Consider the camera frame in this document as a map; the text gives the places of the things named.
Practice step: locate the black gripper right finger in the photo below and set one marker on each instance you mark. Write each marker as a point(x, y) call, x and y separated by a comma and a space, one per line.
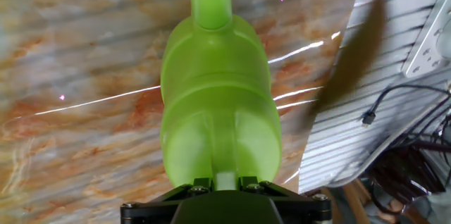
point(296, 203)

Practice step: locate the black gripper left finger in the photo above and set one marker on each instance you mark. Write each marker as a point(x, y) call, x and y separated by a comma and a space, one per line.
point(165, 203)

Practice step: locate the green plastic watering can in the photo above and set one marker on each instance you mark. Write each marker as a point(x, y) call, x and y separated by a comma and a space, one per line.
point(218, 111)

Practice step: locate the green plant in terracotta pot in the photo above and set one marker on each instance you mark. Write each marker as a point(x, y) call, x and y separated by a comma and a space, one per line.
point(352, 58)

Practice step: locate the dark red transparent watering can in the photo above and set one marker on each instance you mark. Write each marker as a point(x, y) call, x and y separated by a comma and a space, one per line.
point(405, 174)

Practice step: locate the orange marble pattern mat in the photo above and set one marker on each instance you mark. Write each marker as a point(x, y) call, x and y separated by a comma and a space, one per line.
point(88, 76)

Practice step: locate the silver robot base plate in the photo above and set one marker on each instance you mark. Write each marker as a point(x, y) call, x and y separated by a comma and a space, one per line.
point(426, 51)

